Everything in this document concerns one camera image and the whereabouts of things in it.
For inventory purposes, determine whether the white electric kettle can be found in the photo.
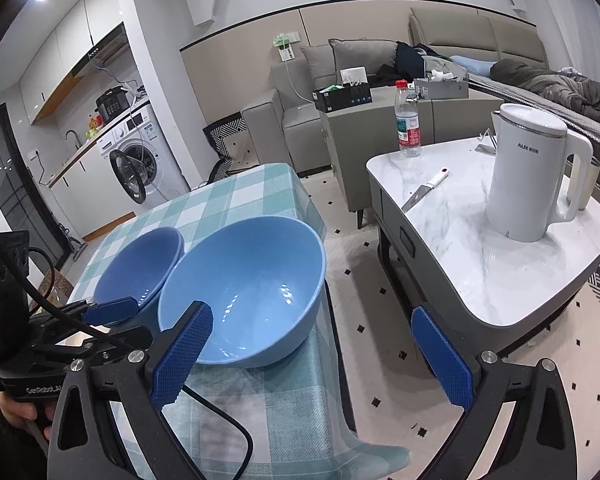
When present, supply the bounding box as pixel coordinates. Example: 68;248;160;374
486;103;593;243

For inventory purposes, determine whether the teal plaid tablecloth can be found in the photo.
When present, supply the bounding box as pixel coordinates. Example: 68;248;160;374
72;162;410;479

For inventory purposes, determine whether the marble coffee table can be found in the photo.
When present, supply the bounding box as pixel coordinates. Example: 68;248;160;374
366;139;600;354

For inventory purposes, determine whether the white handled knife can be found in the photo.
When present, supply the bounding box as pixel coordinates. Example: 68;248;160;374
401;168;449;212

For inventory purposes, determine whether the plastic water bottle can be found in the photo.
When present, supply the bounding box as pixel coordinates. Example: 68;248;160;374
394;79;422;157

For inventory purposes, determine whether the black patterned floor chair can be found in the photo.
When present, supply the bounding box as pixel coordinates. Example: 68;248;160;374
202;113;247;184

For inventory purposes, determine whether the white kitchen cabinet counter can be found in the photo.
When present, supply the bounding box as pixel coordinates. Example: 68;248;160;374
50;110;136;237

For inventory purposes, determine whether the black rice cooker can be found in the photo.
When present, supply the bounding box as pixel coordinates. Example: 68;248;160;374
96;86;131;124

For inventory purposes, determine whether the range hood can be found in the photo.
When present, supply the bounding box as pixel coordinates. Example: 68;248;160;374
71;23;129;78

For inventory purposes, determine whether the grey cushion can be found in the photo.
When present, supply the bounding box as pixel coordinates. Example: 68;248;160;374
328;38;398;84

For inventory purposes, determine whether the white washing machine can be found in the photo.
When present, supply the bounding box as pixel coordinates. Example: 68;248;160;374
97;99;190;214

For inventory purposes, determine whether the yellow oil bottle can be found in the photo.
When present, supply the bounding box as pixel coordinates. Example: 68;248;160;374
86;117;98;139

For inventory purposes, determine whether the grey sofa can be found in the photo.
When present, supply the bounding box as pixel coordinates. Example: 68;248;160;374
242;41;425;174

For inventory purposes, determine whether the right hand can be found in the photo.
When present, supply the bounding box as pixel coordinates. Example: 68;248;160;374
0;391;56;440

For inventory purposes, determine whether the black box on cabinet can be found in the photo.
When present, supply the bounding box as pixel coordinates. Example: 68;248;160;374
312;82;373;113

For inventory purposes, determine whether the blue bowl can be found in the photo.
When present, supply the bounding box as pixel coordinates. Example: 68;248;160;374
93;226;184;336
157;216;326;368

